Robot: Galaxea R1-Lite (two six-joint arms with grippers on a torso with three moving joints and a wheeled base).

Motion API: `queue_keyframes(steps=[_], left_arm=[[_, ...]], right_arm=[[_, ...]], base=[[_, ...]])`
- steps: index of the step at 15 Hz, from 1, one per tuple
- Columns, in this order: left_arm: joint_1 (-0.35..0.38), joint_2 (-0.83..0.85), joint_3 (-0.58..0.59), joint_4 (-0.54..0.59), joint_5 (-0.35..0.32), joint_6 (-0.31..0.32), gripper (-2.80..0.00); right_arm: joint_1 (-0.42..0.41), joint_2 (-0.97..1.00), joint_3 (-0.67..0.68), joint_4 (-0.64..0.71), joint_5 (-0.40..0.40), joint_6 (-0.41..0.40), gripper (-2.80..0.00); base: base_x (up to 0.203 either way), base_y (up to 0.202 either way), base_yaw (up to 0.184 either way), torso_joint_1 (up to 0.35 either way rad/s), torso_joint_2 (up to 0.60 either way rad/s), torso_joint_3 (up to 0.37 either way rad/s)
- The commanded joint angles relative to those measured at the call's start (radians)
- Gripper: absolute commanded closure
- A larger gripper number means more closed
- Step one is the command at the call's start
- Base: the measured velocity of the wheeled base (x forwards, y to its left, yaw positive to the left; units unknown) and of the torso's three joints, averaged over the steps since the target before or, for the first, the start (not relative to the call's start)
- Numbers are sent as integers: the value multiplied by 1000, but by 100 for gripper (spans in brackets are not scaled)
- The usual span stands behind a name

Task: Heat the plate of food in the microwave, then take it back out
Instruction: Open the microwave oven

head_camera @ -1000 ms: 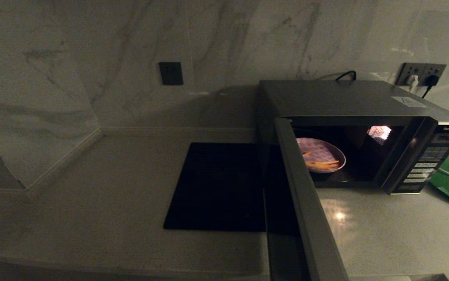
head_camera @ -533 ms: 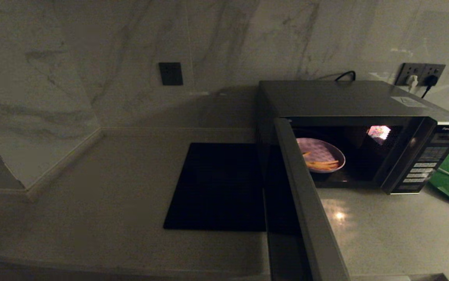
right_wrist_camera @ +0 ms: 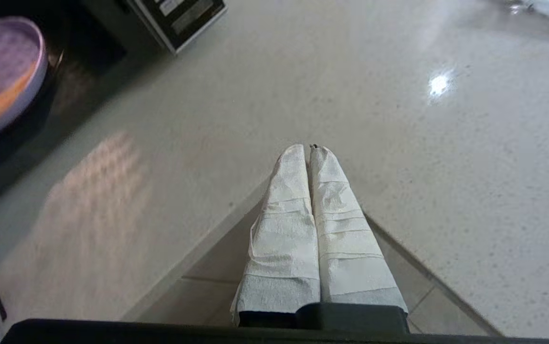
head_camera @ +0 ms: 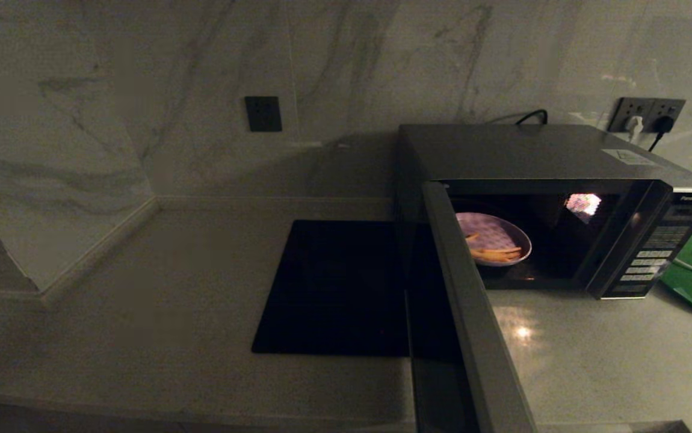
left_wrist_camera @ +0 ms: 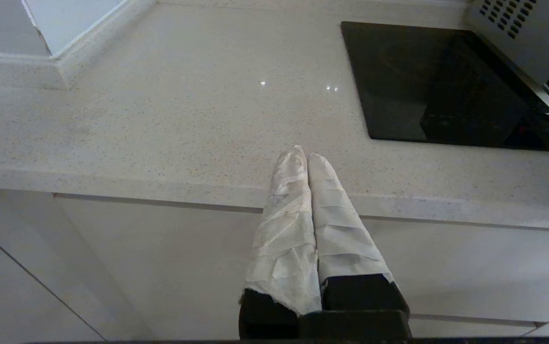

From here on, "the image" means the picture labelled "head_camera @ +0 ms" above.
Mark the black glass induction cooktop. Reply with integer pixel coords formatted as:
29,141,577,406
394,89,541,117
252,220,414,358

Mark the black blank wall panel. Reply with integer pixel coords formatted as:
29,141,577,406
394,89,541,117
245,96,283,133

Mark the grey double wall outlet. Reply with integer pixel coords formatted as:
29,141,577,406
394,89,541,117
608,97,686,134

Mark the black power plug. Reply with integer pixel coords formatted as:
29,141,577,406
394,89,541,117
648,114,676,153

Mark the purple plate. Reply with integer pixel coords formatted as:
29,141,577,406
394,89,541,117
454,212,533,267

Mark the silver microwave oven body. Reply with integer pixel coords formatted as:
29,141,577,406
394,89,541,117
395,124,692,299

